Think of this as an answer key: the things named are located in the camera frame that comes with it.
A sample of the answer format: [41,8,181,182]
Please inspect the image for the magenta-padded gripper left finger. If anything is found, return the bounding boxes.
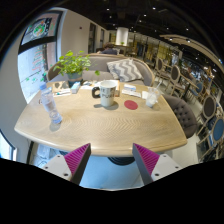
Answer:
[41,143,92,186]

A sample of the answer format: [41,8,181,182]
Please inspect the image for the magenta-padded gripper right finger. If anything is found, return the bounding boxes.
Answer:
[132,143,183,186]

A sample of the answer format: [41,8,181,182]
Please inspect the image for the clear plastic water bottle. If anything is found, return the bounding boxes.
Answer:
[39,82,64,125]

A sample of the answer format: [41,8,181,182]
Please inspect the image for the flat round red coaster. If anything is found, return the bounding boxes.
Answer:
[123,99,139,111]

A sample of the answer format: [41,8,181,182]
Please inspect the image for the dark grey tufted armchair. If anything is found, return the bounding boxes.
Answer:
[163,94,198,139]

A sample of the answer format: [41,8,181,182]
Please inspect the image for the clear plastic cup with straw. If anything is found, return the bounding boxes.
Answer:
[145,86,162,109]

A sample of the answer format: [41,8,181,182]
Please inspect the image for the white printed leaflet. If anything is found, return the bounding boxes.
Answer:
[121,89,143,98]

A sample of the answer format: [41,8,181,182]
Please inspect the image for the small blue white carton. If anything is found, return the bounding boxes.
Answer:
[69,81,82,94]

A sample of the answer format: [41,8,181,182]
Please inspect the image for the brown card stand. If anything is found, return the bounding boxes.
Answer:
[51,80,71,98]

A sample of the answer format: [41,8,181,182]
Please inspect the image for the small blue white card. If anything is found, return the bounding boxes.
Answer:
[123,83,137,92]

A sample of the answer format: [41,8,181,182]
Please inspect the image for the group of dining chairs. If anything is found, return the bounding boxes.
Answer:
[153,56,224,161]

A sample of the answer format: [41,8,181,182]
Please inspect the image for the grey white chevron cushion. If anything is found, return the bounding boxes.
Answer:
[106,58,144,83]

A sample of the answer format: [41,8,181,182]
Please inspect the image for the green potted plant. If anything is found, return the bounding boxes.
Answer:
[53,49,101,88]

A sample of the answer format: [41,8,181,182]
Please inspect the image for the grey sofa with wooden trim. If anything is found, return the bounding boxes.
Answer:
[46,53,156,88]

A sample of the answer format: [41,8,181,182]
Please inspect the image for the person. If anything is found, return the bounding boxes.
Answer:
[99,43,120,56]

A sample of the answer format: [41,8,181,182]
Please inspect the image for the white round pillar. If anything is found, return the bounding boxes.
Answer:
[115,27,130,47]

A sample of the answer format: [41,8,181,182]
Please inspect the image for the framed colourful window poster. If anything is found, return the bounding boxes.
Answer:
[20,12,63,46]

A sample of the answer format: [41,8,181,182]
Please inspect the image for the group of ceiling lights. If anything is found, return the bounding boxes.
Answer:
[99,0,201,29]

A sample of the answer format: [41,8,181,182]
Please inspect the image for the white mug with black handle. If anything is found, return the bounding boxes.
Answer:
[91,79,118,108]

